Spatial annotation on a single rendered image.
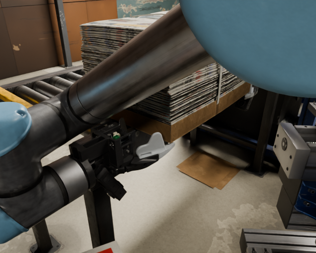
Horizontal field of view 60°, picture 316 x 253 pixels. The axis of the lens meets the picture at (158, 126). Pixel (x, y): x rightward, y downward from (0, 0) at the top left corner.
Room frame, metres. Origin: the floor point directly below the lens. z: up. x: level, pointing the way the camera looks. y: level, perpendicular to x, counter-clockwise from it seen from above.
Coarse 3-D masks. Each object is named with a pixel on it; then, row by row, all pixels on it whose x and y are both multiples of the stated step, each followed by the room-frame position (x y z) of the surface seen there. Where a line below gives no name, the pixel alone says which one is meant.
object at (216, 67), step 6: (138, 18) 0.78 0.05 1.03; (144, 18) 0.77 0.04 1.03; (150, 18) 0.77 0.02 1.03; (156, 18) 0.77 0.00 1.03; (216, 66) 0.63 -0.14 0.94; (216, 72) 0.63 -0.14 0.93; (222, 72) 0.65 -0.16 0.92; (216, 78) 0.63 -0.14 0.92; (222, 78) 0.65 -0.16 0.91; (216, 84) 0.63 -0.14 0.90; (222, 84) 0.65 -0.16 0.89; (216, 90) 0.63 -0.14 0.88; (222, 90) 0.65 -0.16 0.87; (216, 96) 0.64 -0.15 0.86; (210, 102) 0.62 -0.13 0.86
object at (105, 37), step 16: (80, 32) 0.69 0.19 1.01; (96, 32) 0.65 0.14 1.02; (112, 32) 0.62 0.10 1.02; (128, 32) 0.58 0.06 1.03; (96, 48) 0.65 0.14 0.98; (112, 48) 0.62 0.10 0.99; (96, 64) 0.64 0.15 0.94; (192, 80) 0.56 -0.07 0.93; (208, 80) 0.60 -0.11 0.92; (160, 96) 0.51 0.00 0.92; (176, 96) 0.51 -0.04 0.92; (192, 96) 0.55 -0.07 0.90; (208, 96) 0.60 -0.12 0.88; (144, 112) 0.55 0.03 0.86; (160, 112) 0.51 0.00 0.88; (176, 112) 0.51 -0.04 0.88; (192, 112) 0.56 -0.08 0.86
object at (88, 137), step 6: (126, 126) 0.60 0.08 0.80; (138, 132) 0.61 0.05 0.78; (84, 138) 0.54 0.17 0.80; (90, 138) 0.54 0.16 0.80; (138, 138) 0.62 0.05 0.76; (144, 138) 0.63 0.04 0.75; (138, 144) 0.61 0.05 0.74; (144, 144) 0.63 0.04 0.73; (114, 174) 0.55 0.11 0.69; (96, 186) 0.51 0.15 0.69
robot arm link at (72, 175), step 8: (56, 160) 0.38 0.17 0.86; (64, 160) 0.37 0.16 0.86; (72, 160) 0.37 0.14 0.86; (56, 168) 0.35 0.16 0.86; (64, 168) 0.35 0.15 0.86; (72, 168) 0.36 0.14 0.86; (80, 168) 0.36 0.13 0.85; (64, 176) 0.34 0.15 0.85; (72, 176) 0.35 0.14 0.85; (80, 176) 0.35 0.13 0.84; (64, 184) 0.33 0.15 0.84; (72, 184) 0.34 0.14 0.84; (80, 184) 0.35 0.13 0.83; (88, 184) 0.37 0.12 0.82; (72, 192) 0.33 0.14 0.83; (80, 192) 0.35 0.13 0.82; (72, 200) 0.34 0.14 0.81
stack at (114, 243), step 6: (102, 246) 0.23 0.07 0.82; (108, 246) 0.23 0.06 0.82; (114, 246) 0.24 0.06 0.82; (84, 252) 0.22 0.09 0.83; (90, 252) 0.22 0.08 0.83; (96, 252) 0.23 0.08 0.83; (102, 252) 0.23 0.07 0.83; (108, 252) 0.23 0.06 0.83; (114, 252) 0.23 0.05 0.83; (120, 252) 0.23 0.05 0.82
